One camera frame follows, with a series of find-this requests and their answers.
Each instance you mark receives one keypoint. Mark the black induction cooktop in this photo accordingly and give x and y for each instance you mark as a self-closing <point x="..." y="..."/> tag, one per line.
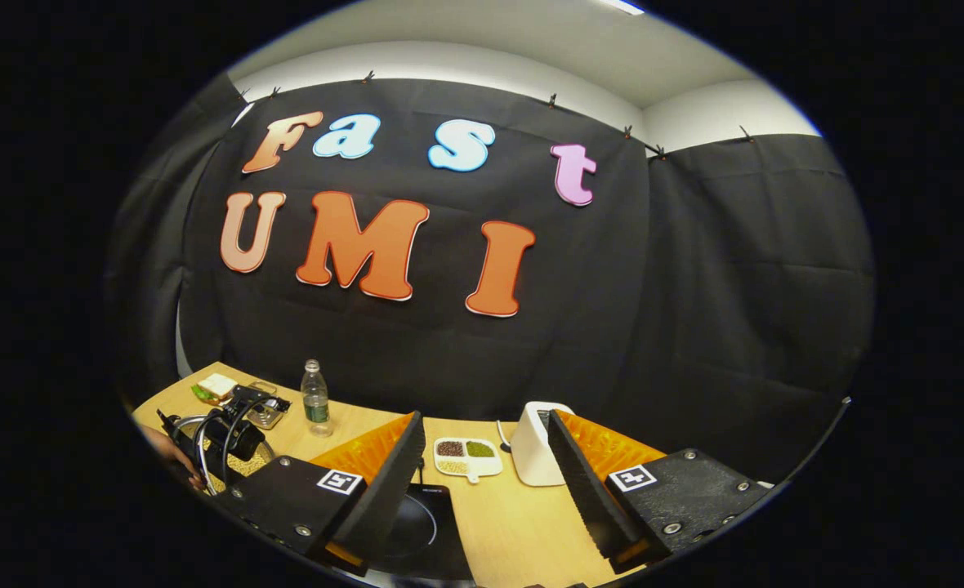
<point x="429" y="531"/>

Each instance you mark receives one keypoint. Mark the white plastic appliance box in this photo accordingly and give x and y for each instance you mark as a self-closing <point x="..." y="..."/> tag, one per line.
<point x="531" y="453"/>

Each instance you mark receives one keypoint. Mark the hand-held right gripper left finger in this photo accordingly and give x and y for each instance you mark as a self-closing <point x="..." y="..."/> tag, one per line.
<point x="388" y="482"/>

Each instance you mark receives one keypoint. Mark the sandwich with green filling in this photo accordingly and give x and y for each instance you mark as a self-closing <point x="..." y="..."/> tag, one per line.
<point x="215" y="387"/>

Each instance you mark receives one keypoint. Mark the rectangular ceiling light panel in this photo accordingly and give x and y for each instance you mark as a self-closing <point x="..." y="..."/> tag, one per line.
<point x="625" y="6"/>

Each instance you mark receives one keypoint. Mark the pile of yellow soybeans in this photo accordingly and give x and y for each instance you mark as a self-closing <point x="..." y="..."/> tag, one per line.
<point x="245" y="467"/>

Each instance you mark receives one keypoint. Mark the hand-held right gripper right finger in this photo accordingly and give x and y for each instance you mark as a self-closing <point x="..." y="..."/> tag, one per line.
<point x="588" y="490"/>

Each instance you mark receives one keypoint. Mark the row of black cloth clips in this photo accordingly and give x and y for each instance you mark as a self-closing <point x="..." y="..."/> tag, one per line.
<point x="553" y="100"/>

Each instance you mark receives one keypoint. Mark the clear plastic water bottle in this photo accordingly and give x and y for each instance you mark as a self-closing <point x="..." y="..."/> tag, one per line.
<point x="315" y="404"/>

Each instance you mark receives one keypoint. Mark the white divided dish of beans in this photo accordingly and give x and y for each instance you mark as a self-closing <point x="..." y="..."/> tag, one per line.
<point x="466" y="457"/>

